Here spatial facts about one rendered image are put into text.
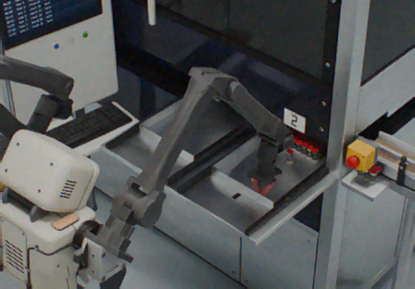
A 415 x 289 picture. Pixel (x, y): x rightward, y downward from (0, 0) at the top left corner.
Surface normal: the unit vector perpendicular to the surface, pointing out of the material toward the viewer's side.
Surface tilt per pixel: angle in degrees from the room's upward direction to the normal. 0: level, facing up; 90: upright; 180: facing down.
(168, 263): 0
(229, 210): 0
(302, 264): 90
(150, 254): 0
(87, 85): 90
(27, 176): 48
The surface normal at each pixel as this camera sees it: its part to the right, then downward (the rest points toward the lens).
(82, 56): 0.64, 0.47
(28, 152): -0.47, -0.18
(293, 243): -0.67, 0.45
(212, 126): 0.00, -0.79
